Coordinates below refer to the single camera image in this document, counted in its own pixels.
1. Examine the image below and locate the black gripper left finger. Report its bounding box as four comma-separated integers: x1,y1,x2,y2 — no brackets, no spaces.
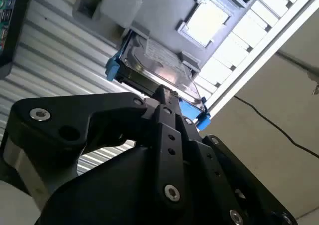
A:
2,84,188,210

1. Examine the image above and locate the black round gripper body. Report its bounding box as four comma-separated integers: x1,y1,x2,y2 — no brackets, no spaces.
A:
34,146,225,225

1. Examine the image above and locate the hard disk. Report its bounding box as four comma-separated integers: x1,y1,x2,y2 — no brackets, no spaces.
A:
105,29,211,131

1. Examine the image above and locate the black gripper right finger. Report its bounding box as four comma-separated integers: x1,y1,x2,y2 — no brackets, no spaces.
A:
171,95,298,225

